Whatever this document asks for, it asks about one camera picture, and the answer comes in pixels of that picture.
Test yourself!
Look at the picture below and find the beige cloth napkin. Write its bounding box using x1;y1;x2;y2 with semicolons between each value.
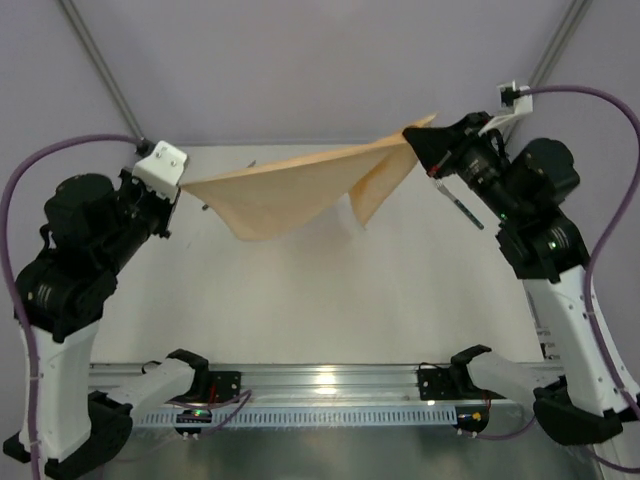
182;130;418;241

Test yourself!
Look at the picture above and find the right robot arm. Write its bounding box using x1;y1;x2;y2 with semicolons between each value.
403;112;639;446

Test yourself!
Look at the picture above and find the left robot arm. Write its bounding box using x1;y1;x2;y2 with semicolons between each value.
16;170;209;479

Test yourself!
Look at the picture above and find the left controller board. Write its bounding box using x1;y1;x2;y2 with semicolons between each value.
174;409;212;440

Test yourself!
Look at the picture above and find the controller board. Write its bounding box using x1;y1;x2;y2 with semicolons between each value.
174;409;212;440
452;409;490;436

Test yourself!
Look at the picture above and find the right controller board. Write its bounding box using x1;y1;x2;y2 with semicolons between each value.
452;409;490;436

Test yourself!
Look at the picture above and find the green handled fork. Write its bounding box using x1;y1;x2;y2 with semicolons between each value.
434;179;485;230

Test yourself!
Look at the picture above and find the green handled knife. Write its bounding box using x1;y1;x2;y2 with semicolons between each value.
201;160;256;211

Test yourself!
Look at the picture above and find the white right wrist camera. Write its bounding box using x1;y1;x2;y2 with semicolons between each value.
478;80;533;136

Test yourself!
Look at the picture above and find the right rear aluminium post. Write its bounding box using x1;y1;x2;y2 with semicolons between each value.
527;0;593;87

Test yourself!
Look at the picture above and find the aluminium post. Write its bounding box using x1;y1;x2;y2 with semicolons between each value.
527;0;593;87
55;0;144;137

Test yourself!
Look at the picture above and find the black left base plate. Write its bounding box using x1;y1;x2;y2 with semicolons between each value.
207;370;242;405

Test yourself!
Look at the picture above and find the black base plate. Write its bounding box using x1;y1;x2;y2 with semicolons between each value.
416;365;456;401
207;370;242;405

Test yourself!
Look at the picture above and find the left rear aluminium post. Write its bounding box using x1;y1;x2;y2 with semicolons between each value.
55;0;144;137

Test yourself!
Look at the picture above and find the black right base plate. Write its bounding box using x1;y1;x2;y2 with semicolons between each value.
416;365;456;401

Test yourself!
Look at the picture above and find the front aluminium rail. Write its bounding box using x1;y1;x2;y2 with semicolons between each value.
89;362;566;409

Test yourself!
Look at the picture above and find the slotted cable duct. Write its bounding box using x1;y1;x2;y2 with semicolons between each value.
132;405;459;429

